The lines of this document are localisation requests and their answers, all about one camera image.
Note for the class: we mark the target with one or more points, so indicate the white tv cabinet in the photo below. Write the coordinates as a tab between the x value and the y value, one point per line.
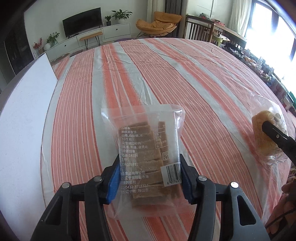
110	34

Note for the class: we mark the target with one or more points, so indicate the grey curtain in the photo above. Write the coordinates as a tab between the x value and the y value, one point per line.
178	7

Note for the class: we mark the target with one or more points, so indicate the orange lounge chair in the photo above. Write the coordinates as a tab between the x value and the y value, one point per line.
163	24

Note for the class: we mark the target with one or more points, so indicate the white cardboard box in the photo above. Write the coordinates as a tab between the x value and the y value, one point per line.
24	106

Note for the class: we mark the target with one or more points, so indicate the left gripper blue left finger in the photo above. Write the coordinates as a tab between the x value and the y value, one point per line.
60	220

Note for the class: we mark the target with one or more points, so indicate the clear bag brown hawthorn slices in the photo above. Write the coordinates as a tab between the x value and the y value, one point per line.
147	138

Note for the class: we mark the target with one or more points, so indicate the green plant white vase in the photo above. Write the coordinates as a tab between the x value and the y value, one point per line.
51	40

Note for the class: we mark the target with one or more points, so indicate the small dark potted plant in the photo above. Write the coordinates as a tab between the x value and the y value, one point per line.
108	20

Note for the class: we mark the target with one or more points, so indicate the cluttered wooden side table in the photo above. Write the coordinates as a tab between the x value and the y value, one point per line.
249	51

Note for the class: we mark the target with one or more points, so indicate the red flower vase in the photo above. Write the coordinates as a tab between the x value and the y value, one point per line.
38	46

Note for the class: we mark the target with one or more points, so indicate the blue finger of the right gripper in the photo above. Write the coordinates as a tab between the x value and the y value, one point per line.
284	142

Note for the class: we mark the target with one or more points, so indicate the white window curtain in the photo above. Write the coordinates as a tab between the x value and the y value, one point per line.
240	15

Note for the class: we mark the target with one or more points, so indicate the dark wooden chair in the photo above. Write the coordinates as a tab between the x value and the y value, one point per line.
199	29

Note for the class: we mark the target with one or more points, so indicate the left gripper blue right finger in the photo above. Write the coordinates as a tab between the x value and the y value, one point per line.
239	219

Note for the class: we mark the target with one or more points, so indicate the white standing air conditioner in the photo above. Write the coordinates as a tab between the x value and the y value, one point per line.
153	6

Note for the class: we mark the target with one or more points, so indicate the bagged bread loaf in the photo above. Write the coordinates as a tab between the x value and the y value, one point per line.
261	110

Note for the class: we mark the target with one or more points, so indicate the large green potted plant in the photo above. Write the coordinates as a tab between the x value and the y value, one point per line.
121	16

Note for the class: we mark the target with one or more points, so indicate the striped orange white tablecloth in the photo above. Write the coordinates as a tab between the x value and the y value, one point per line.
146	102

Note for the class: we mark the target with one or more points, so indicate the person's right hand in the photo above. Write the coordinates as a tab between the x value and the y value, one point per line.
284	209

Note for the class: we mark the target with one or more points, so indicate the dark glass display cabinet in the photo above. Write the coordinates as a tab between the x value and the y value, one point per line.
17	47

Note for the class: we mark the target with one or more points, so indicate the black flat television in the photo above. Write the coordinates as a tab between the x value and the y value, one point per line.
82	21

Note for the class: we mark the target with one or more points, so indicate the small wooden bench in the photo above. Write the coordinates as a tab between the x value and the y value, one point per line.
91	38

